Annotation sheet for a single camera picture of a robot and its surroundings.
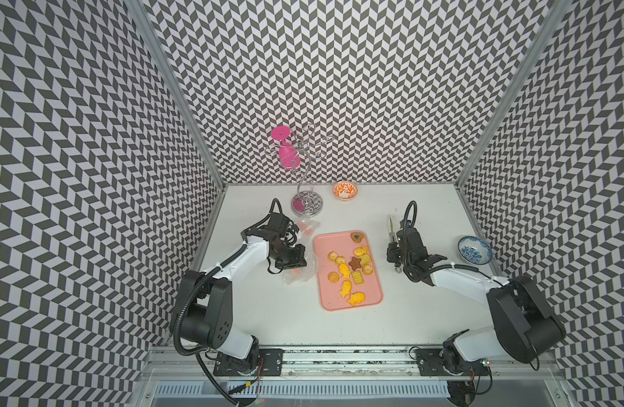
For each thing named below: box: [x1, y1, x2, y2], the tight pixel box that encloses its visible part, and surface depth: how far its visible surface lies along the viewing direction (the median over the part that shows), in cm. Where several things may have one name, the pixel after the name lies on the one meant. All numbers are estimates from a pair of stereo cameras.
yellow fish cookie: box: [339, 279, 352, 298], surface depth 88 cm
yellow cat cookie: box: [353, 245, 368, 257], surface depth 98 cm
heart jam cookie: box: [350, 231, 365, 244], surface depth 101 cm
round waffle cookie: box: [327, 271, 340, 284], surface depth 91 cm
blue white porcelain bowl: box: [457, 235, 493, 266], surface depth 96 cm
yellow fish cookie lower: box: [347, 291, 366, 307], surface depth 86 cm
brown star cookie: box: [348, 256, 363, 271], surface depth 94 cm
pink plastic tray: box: [313, 229, 384, 312], surface depth 92 cm
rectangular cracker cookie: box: [351, 269, 365, 285], surface depth 91 cm
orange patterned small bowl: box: [332, 180, 359, 202], surface depth 114 cm
